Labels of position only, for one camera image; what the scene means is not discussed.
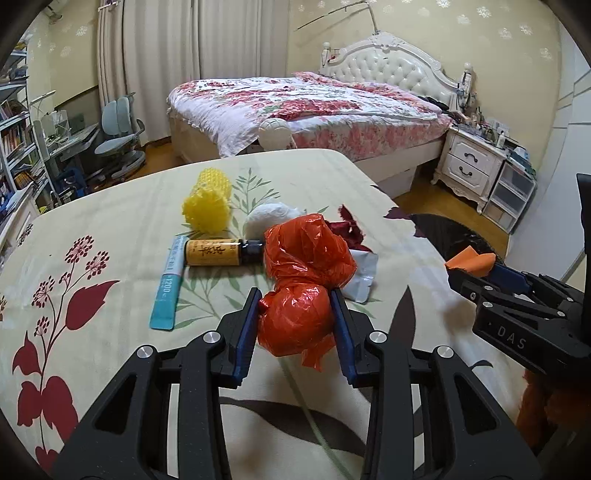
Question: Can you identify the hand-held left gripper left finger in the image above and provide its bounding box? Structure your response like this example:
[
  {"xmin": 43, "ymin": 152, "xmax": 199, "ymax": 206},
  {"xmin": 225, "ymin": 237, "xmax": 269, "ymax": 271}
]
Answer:
[{"xmin": 50, "ymin": 287, "xmax": 263, "ymax": 480}]

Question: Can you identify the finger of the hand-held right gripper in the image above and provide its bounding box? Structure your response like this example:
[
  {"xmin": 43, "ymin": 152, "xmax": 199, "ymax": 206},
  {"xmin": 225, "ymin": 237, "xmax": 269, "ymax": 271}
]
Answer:
[
  {"xmin": 445, "ymin": 268, "xmax": 522, "ymax": 308},
  {"xmin": 492, "ymin": 263, "xmax": 578, "ymax": 298}
]

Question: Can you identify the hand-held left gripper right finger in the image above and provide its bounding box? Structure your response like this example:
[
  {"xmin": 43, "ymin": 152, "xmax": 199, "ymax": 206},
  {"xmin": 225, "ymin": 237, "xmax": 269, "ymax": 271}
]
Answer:
[{"xmin": 329, "ymin": 288, "xmax": 542, "ymax": 480}]

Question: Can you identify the small orange box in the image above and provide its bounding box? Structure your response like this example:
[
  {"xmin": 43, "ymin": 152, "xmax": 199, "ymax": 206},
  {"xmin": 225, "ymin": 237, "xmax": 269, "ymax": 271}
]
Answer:
[{"xmin": 444, "ymin": 246, "xmax": 498, "ymax": 278}]

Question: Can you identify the bin with black bag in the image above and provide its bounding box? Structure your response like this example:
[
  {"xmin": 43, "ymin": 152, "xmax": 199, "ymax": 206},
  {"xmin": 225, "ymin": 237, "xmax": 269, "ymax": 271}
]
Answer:
[{"xmin": 412, "ymin": 213, "xmax": 509, "ymax": 278}]

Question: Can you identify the orange plastic bag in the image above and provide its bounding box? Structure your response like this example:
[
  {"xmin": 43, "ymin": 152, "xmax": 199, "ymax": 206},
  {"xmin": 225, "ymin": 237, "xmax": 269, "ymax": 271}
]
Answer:
[{"xmin": 256, "ymin": 213, "xmax": 359, "ymax": 371}]

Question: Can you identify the white paper ball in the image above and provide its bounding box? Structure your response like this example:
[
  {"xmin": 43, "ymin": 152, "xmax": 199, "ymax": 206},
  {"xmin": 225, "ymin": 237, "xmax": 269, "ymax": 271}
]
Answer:
[{"xmin": 243, "ymin": 203, "xmax": 306, "ymax": 241}]

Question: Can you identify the yellow foam fruit net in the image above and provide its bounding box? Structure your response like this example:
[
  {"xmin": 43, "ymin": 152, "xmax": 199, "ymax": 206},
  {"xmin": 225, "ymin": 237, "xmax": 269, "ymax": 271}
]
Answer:
[{"xmin": 181, "ymin": 168, "xmax": 232, "ymax": 232}]

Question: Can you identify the silver foil pouch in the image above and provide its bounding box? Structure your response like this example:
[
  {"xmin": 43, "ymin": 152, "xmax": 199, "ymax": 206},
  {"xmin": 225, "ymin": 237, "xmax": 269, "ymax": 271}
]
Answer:
[{"xmin": 344, "ymin": 249, "xmax": 380, "ymax": 304}]

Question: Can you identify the clear plastic drawer unit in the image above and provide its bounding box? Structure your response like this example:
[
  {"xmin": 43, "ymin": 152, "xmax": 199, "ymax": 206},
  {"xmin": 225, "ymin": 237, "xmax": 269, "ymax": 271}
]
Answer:
[{"xmin": 482, "ymin": 159, "xmax": 537, "ymax": 234}]

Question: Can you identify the amber bottle yellow label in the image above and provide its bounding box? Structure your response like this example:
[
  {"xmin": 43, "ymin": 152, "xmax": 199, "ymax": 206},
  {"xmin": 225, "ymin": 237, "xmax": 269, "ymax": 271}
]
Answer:
[{"xmin": 184, "ymin": 238, "xmax": 267, "ymax": 269}]

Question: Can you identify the white nightstand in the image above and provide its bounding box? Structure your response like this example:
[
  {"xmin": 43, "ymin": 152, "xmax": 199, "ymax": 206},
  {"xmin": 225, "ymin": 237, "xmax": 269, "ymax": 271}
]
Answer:
[{"xmin": 431, "ymin": 124, "xmax": 509, "ymax": 215}]

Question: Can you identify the white storage box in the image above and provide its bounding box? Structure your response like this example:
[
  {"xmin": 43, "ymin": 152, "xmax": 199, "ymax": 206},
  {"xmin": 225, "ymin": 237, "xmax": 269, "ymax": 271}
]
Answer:
[{"xmin": 369, "ymin": 166, "xmax": 417, "ymax": 198}]

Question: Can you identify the group of small bottles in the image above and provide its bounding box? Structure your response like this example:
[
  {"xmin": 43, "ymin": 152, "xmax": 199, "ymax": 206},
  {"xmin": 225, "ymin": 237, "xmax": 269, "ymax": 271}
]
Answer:
[{"xmin": 455, "ymin": 99, "xmax": 514, "ymax": 149}]

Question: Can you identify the floral tablecloth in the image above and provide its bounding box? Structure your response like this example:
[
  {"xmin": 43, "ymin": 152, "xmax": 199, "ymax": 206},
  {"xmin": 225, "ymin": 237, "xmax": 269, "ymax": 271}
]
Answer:
[{"xmin": 0, "ymin": 148, "xmax": 527, "ymax": 480}]

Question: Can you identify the pink floral bed sheet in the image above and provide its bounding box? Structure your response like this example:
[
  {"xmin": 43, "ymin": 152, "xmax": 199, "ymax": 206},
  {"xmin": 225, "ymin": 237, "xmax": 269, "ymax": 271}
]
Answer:
[{"xmin": 277, "ymin": 71, "xmax": 455, "ymax": 160}]

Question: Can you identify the white wardrobe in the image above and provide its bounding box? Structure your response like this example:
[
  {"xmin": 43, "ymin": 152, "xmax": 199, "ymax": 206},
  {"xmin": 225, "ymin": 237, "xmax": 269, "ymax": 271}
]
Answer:
[{"xmin": 545, "ymin": 18, "xmax": 591, "ymax": 287}]

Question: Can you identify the white tufted bed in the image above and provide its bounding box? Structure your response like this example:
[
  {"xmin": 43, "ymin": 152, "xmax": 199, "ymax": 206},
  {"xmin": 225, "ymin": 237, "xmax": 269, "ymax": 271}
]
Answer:
[{"xmin": 166, "ymin": 36, "xmax": 475, "ymax": 198}]

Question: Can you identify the white red floral quilt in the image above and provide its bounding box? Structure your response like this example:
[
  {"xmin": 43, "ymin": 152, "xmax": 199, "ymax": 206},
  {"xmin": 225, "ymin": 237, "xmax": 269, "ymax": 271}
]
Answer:
[{"xmin": 167, "ymin": 76, "xmax": 441, "ymax": 158}]

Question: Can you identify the grey blue office chair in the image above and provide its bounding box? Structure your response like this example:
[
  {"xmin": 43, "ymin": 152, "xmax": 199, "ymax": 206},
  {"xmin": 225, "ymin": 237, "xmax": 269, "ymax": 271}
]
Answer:
[{"xmin": 94, "ymin": 94, "xmax": 149, "ymax": 184}]

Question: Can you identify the grey study desk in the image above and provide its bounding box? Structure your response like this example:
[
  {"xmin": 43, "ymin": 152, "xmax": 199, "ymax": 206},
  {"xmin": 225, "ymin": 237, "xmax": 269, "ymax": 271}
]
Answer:
[{"xmin": 44, "ymin": 124, "xmax": 100, "ymax": 186}]

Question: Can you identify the beige curtain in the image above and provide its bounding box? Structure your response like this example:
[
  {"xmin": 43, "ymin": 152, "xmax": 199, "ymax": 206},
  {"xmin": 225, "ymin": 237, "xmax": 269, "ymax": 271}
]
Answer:
[{"xmin": 95, "ymin": 0, "xmax": 290, "ymax": 147}]

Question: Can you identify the thin metal pole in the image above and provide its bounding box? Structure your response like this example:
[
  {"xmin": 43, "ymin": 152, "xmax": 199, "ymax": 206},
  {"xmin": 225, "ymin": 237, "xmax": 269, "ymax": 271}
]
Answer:
[{"xmin": 295, "ymin": 0, "xmax": 384, "ymax": 36}]

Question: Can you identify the white bookshelf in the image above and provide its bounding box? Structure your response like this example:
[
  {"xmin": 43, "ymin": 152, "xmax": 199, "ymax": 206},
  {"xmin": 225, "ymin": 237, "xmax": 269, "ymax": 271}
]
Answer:
[{"xmin": 0, "ymin": 41, "xmax": 52, "ymax": 223}]

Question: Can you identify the white desk lamp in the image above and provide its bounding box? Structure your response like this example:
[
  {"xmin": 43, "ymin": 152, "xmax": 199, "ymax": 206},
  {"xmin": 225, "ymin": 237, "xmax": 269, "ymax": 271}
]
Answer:
[{"xmin": 30, "ymin": 89, "xmax": 54, "ymax": 119}]

